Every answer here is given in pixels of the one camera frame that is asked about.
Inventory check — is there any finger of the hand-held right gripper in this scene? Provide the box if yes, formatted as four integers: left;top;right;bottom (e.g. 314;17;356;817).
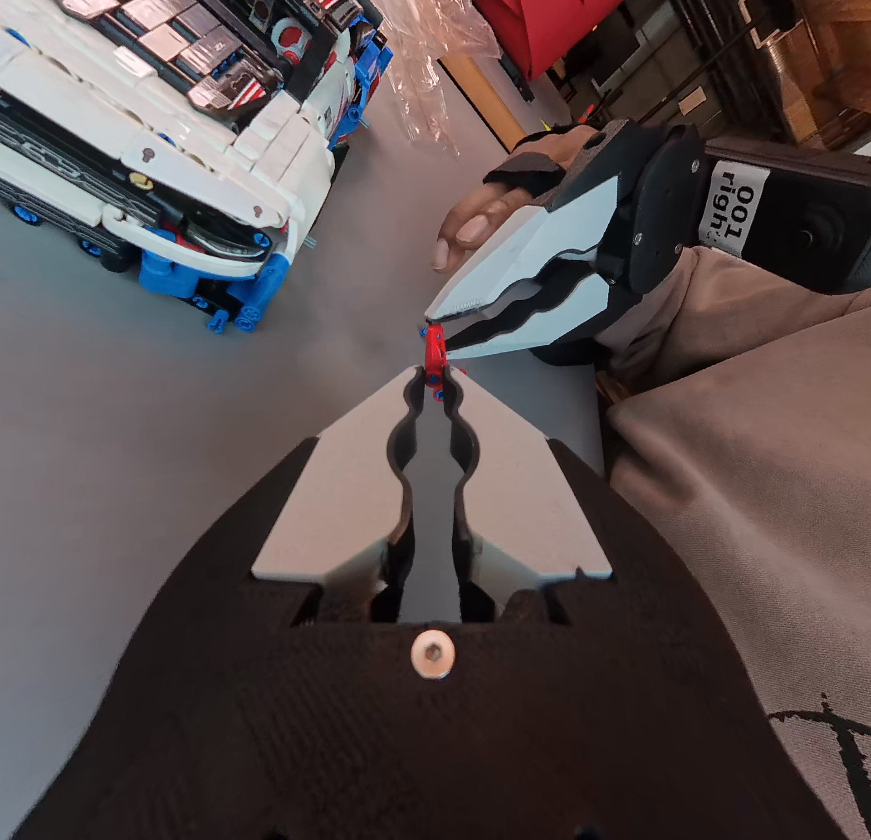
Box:
423;175;621;325
444;269;611;362

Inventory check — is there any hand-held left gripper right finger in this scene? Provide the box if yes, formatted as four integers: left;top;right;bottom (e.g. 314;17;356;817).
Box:
442;369;615;625

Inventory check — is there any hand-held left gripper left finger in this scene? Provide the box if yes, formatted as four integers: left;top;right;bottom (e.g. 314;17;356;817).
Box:
250;367;426;625

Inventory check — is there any red brick bracket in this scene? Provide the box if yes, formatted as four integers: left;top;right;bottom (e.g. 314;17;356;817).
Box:
418;319;451;371

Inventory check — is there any person's right forearm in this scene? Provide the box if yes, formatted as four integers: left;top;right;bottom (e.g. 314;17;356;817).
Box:
599;244;871;378

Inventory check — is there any grey desk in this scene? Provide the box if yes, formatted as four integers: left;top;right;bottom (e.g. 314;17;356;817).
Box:
0;30;607;840

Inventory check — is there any person's right hand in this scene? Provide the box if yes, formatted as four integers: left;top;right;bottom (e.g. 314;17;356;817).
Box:
430;124;607;273

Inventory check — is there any black light stand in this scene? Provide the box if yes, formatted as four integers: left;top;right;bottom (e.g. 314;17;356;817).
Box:
636;0;797;123

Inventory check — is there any pile of clear plastic bags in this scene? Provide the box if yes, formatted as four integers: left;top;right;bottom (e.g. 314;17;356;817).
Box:
354;0;538;161

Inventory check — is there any toy brick race car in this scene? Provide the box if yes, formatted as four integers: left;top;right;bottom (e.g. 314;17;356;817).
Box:
0;0;396;334

